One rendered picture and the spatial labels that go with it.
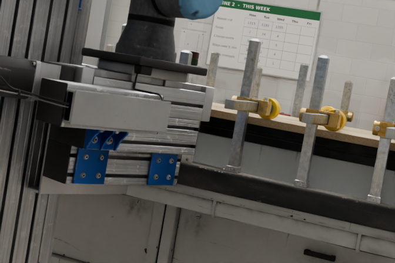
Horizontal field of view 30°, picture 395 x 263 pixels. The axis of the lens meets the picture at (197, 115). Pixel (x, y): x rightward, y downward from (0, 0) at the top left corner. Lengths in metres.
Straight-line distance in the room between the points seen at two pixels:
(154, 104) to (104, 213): 1.55
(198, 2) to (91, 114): 0.36
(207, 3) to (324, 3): 8.21
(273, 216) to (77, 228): 0.94
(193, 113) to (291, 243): 1.11
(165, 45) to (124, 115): 0.28
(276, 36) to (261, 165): 7.10
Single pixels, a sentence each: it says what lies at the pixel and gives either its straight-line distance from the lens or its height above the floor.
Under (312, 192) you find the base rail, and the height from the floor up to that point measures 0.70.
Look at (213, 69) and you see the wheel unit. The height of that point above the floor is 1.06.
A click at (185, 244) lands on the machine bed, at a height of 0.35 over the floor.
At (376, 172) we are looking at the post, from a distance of 2.52.
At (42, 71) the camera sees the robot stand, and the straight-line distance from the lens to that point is 1.60.
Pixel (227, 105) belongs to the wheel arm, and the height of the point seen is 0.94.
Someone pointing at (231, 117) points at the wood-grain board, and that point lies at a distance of 2.79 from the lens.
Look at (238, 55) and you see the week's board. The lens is 9.92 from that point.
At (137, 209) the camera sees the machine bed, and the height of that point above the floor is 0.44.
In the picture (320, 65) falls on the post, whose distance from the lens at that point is 2.54.
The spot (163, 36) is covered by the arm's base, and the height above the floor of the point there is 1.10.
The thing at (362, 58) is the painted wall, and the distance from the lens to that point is 9.76.
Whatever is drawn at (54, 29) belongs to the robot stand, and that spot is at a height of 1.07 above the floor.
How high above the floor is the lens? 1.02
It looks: 3 degrees down
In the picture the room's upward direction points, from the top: 10 degrees clockwise
